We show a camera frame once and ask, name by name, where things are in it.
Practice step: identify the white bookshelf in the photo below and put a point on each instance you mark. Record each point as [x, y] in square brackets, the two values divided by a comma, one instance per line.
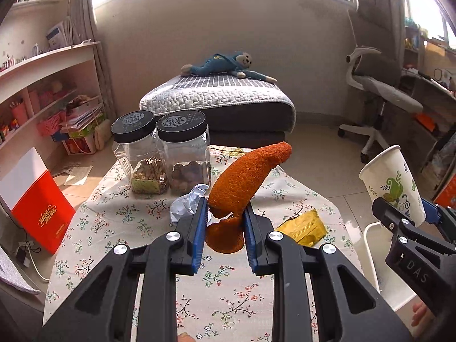
[53, 64]

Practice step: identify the paper sheets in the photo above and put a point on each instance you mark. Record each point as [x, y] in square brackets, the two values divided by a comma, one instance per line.
[78, 175]

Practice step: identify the blue monkey plush toy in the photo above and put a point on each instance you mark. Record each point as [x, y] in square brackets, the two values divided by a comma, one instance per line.
[217, 64]

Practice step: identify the stack of papers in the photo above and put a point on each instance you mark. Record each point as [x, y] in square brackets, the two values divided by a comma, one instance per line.
[80, 117]

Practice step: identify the yellow snack packet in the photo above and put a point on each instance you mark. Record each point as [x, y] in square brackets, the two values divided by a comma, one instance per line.
[302, 228]

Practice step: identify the white power strip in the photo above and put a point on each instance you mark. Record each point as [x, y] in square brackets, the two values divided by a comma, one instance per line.
[24, 254]

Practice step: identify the clear jar of brown nuts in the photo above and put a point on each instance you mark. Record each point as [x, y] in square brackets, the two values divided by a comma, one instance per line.
[185, 149]

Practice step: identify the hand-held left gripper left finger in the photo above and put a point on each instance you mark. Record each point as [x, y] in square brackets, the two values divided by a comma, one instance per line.
[199, 235]

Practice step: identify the grey striped cloth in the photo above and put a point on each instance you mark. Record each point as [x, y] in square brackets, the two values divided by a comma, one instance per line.
[16, 274]

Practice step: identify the white floral paper cup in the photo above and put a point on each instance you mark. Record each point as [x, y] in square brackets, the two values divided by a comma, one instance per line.
[392, 178]

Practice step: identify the white office chair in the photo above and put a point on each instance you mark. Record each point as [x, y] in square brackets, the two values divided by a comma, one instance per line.
[381, 92]

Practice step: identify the cluttered desk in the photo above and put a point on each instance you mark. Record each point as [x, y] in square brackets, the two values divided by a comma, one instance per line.
[427, 92]

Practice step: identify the grey quilted cover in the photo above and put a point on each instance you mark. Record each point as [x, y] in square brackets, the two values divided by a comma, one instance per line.
[213, 92]

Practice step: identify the colourful cardboard boxes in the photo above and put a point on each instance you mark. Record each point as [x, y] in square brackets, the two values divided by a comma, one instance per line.
[80, 142]

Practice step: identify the pink plastic basket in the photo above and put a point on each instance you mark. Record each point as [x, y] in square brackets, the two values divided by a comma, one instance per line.
[50, 124]

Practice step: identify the pink pen holder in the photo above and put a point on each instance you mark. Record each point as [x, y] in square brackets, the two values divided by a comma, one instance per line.
[19, 113]

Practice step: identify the white and blue folders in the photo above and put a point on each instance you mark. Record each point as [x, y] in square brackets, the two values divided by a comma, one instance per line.
[58, 35]

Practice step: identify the orange plush carrot toy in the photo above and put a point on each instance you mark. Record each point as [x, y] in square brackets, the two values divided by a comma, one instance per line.
[245, 181]

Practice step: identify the grey curtain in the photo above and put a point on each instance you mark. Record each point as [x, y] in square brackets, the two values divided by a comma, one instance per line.
[377, 35]

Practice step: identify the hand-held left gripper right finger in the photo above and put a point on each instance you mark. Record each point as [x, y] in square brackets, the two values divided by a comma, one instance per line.
[251, 237]

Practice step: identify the beige curtain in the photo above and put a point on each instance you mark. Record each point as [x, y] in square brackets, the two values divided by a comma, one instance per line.
[89, 25]

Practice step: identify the person's right hand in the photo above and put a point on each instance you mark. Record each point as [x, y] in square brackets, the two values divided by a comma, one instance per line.
[422, 315]

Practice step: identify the floral tablecloth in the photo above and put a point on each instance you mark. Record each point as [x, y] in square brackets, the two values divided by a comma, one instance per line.
[228, 302]

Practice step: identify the clear jar of peanuts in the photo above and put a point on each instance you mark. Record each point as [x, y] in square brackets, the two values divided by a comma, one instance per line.
[140, 149]

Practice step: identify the person's left hand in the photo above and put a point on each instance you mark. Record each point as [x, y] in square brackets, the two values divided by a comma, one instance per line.
[186, 337]

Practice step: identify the crumpled white paper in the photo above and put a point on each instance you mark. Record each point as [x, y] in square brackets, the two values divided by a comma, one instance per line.
[185, 205]

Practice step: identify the red cardboard box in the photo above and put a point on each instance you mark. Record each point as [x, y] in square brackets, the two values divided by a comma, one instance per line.
[39, 210]

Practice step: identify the white trash bin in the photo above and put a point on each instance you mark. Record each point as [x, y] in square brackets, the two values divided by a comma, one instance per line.
[377, 256]

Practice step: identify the dark ottoman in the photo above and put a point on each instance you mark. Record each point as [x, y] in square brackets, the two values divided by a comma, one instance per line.
[242, 124]

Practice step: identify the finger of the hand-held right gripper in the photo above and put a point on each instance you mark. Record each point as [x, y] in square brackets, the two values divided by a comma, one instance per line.
[441, 221]
[392, 221]

